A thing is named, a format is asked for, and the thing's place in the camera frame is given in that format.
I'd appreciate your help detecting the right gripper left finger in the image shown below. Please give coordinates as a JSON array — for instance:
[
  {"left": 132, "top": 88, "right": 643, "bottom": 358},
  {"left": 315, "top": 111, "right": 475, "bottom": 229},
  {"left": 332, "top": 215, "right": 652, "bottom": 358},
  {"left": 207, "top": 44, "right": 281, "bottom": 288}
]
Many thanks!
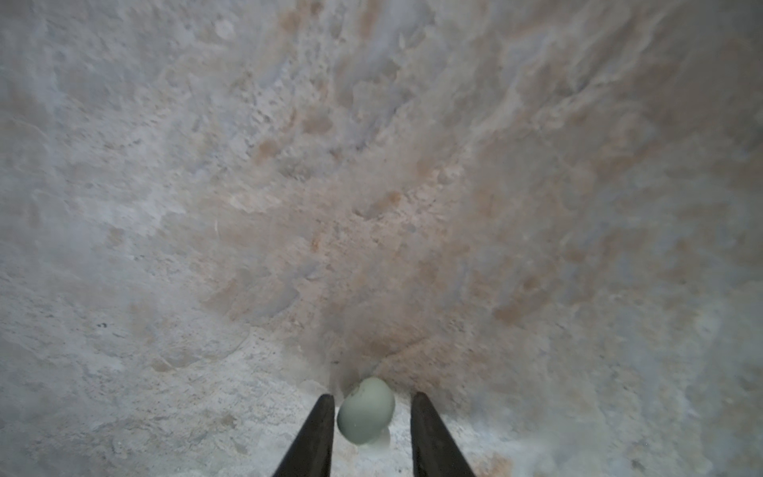
[{"left": 273, "top": 394, "right": 335, "bottom": 477}]

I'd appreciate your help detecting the green earbud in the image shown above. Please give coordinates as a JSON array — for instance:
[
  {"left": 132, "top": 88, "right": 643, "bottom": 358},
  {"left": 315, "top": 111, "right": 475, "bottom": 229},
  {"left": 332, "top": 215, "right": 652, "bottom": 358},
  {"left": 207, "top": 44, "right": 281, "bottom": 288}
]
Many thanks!
[{"left": 337, "top": 377, "right": 395, "bottom": 450}]

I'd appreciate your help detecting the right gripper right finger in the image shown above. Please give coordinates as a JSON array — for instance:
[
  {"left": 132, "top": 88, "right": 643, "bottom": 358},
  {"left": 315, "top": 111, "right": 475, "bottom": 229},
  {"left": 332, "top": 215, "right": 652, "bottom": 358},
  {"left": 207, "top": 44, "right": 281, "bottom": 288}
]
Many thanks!
[{"left": 411, "top": 392, "right": 475, "bottom": 477}]

